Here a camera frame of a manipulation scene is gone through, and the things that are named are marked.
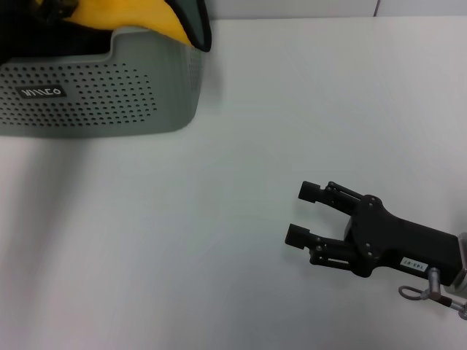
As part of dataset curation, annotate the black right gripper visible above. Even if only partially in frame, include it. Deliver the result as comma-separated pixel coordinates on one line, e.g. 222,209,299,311
284,180,462,286

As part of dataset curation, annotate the yellow and dark green towel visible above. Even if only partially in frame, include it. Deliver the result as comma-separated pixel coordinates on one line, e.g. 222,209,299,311
69,0,214,53

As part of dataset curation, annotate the grey perforated storage box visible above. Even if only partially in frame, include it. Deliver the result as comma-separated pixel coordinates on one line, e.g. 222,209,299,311
0,27,204,140

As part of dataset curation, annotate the right gripper cable with connector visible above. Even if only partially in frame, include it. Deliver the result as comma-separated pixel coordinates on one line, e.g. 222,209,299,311
398,267,467,319

